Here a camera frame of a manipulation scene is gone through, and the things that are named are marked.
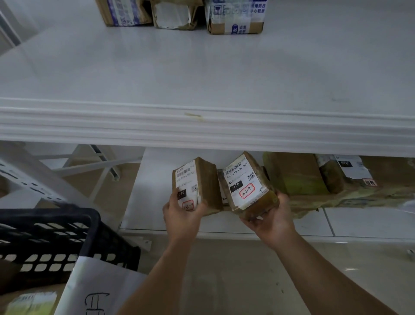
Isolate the white metal shelving rack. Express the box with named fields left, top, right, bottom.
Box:
left=0, top=0, right=415, bottom=254

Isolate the person's right hand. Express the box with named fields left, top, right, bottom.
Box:
left=239, top=192, right=297, bottom=251

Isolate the black plastic basket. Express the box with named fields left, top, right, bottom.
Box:
left=0, top=207, right=140, bottom=294

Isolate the cardboard box red outlined sticker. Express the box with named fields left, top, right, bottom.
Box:
left=150, top=0, right=204, bottom=30

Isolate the person's left hand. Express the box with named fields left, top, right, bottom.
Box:
left=162, top=186, right=210, bottom=247

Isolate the brown parcel with yellow label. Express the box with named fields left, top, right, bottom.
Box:
left=0, top=284, right=65, bottom=315

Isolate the person's left forearm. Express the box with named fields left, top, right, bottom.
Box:
left=116, top=238, right=198, bottom=315

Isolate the white handwritten paper sign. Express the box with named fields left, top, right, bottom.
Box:
left=53, top=256, right=148, bottom=315

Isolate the person's right forearm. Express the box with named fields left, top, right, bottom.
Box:
left=271, top=228, right=399, bottom=315

